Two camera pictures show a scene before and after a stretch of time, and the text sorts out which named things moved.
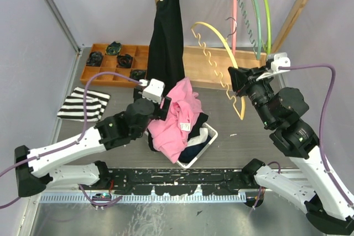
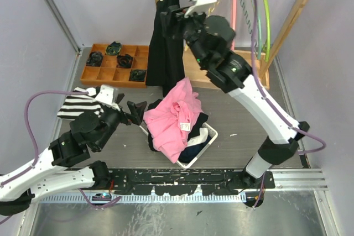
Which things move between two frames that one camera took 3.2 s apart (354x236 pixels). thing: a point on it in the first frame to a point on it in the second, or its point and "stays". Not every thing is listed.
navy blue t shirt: (189, 153) stays
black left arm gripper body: (157, 114) to (126, 118)
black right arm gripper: (239, 75) to (176, 16)
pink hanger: (234, 9) stays
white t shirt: (198, 139) stays
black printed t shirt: (166, 62) stays
